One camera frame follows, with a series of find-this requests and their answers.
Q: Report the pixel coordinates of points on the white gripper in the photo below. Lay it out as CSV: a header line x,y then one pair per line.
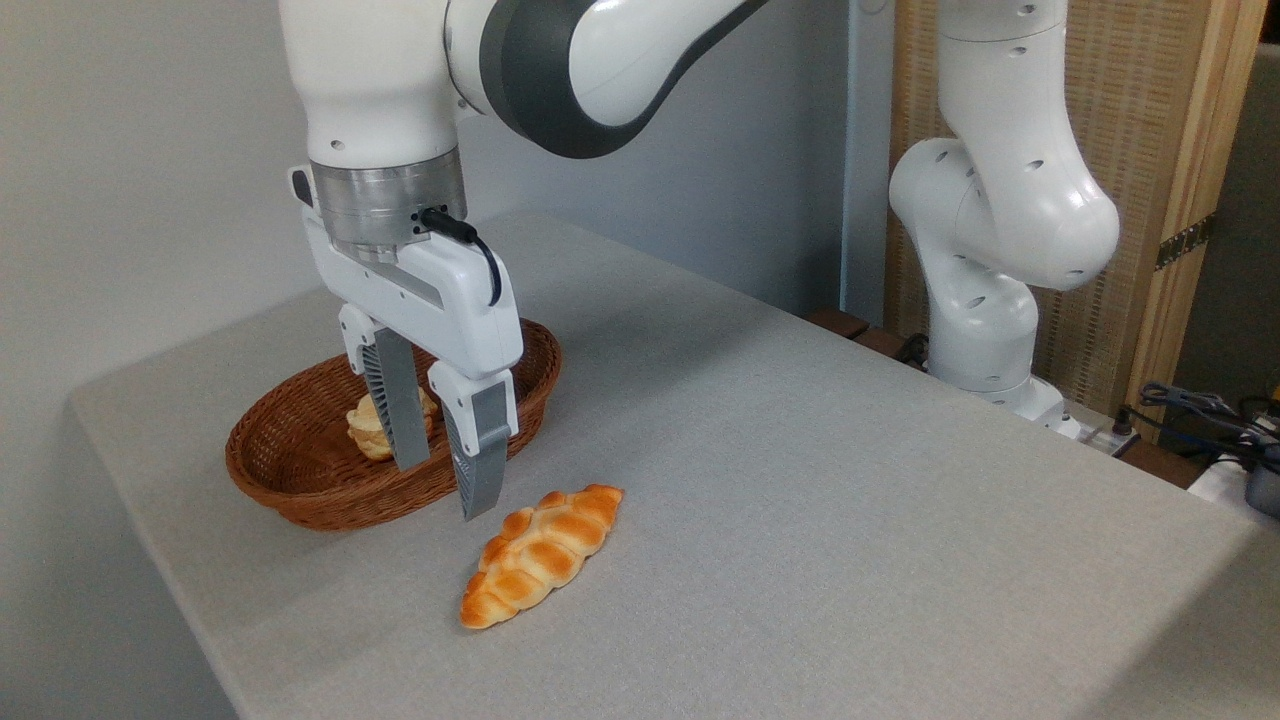
x,y
450,300

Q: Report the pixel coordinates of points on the long braided bread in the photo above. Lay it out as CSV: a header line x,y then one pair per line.
x,y
540,555

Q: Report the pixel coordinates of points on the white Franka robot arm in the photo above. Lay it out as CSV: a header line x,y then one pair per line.
x,y
370,80

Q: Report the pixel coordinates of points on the small pale round bread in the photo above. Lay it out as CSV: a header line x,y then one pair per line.
x,y
366,430

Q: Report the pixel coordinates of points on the brown wicker basket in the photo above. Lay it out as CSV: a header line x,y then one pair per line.
x,y
300,500

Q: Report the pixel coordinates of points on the metal screen hinge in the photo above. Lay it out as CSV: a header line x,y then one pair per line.
x,y
1185,242

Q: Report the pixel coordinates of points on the wooden woven folding screen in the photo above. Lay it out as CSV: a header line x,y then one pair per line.
x,y
1135,100

